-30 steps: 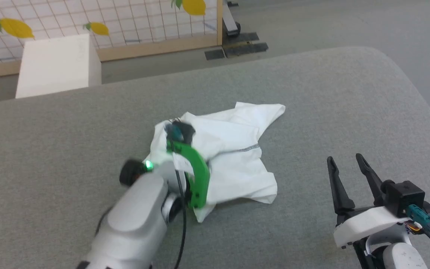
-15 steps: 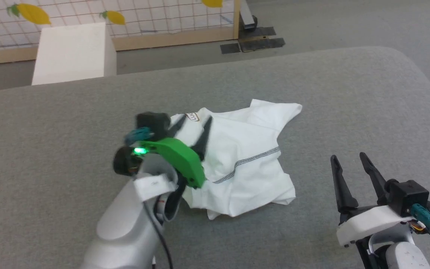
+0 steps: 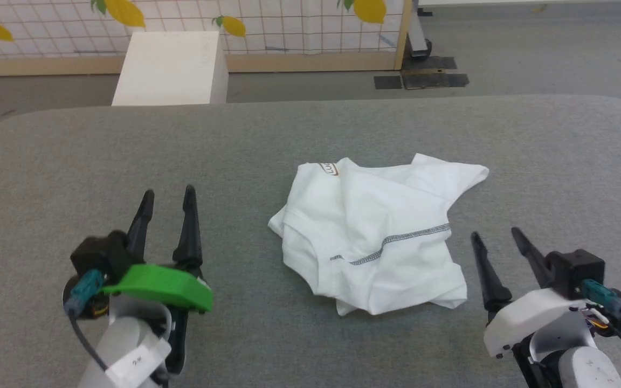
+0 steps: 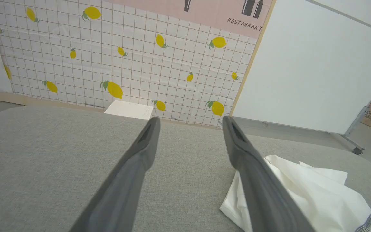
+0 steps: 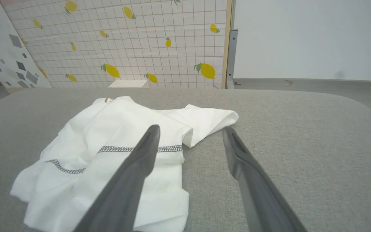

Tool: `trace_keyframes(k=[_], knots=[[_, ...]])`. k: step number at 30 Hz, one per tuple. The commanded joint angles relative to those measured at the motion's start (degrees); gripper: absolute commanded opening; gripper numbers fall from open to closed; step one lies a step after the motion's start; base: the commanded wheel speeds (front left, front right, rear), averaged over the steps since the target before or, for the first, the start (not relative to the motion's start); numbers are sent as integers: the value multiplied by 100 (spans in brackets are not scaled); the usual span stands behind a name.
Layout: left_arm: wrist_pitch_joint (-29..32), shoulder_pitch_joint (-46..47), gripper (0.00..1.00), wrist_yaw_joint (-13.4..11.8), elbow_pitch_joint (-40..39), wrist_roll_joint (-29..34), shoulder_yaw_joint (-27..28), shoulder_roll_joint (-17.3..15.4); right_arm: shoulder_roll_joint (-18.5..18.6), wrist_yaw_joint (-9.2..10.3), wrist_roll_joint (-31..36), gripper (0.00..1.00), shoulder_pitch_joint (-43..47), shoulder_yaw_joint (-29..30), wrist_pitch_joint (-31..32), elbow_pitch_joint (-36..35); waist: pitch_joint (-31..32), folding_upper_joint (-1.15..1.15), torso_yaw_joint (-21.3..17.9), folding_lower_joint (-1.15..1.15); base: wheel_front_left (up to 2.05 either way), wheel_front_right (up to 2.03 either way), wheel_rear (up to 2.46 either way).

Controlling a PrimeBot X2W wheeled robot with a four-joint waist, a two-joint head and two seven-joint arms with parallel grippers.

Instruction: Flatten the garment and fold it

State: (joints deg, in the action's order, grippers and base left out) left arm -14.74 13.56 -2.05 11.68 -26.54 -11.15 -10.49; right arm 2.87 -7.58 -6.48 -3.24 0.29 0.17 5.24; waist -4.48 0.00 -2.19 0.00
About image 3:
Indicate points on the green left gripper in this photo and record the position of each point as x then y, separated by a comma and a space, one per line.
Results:
159, 285

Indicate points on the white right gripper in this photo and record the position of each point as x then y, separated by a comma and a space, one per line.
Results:
531, 318

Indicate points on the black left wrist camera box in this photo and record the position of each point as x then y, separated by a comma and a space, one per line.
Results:
100, 253

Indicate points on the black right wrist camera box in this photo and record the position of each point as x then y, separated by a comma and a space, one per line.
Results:
577, 269

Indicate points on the white long-sleeve garment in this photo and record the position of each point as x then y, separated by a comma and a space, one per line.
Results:
375, 215

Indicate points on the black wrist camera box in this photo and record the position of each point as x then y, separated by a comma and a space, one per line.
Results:
100, 253
577, 269

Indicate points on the wide black floor mat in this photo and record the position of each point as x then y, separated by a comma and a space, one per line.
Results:
434, 81

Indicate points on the white paper label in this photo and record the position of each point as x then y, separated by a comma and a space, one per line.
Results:
138, 364

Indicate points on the grey metal cart leg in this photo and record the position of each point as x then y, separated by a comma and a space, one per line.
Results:
418, 37

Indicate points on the white rectangular pedestal box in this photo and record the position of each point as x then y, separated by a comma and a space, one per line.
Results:
170, 67

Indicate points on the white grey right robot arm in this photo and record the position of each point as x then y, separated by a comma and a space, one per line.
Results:
591, 369

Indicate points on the small black floor mat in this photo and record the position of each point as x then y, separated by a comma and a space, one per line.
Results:
387, 82

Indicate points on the lemon print partition wooden frame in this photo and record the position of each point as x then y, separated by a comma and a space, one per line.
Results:
289, 32

